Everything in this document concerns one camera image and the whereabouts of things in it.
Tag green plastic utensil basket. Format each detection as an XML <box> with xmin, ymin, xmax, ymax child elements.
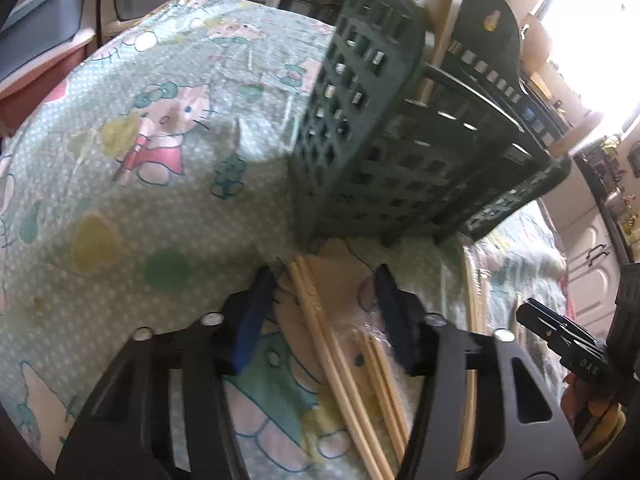
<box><xmin>290</xmin><ymin>0</ymin><xmax>573</xmax><ymax>250</ymax></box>

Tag person's right hand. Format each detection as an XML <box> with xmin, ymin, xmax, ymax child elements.
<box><xmin>562</xmin><ymin>377</ymin><xmax>627</xmax><ymax>445</ymax></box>

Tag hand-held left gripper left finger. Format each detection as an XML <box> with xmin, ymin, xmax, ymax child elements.
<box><xmin>55</xmin><ymin>265</ymin><xmax>278</xmax><ymax>480</ymax></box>

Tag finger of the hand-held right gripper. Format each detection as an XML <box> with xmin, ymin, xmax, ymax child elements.
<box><xmin>516</xmin><ymin>297</ymin><xmax>607</xmax><ymax>362</ymax></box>

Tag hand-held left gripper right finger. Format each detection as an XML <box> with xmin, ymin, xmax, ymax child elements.
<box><xmin>373</xmin><ymin>264</ymin><xmax>590</xmax><ymax>480</ymax></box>

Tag white kitchen cabinets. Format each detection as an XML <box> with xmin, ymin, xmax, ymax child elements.
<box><xmin>542</xmin><ymin>195</ymin><xmax>632</xmax><ymax>343</ymax></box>

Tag cartoon printed tablecloth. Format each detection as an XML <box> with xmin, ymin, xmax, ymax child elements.
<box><xmin>0</xmin><ymin>0</ymin><xmax>571</xmax><ymax>480</ymax></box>

